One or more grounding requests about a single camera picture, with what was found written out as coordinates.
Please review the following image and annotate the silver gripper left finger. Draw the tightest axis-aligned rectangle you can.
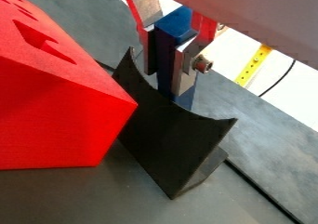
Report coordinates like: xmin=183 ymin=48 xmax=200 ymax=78
xmin=125 ymin=0 xmax=163 ymax=75

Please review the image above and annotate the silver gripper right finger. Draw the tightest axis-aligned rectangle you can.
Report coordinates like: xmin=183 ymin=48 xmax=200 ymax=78
xmin=171 ymin=11 xmax=219 ymax=98

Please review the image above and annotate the blue rectangular block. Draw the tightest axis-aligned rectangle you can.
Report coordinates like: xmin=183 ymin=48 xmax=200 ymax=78
xmin=154 ymin=7 xmax=196 ymax=110

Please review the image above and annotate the black curved fixture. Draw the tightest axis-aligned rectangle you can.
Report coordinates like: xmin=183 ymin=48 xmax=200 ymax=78
xmin=113 ymin=50 xmax=236 ymax=199

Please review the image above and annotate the red shape-sorting board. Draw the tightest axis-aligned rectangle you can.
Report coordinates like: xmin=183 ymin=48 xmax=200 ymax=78
xmin=0 ymin=0 xmax=136 ymax=170

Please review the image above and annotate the yellow camera mount stand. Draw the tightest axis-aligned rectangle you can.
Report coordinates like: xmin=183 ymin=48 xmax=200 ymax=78
xmin=235 ymin=45 xmax=272 ymax=86

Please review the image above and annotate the black cable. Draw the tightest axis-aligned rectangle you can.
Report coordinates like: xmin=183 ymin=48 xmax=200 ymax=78
xmin=256 ymin=59 xmax=298 ymax=98

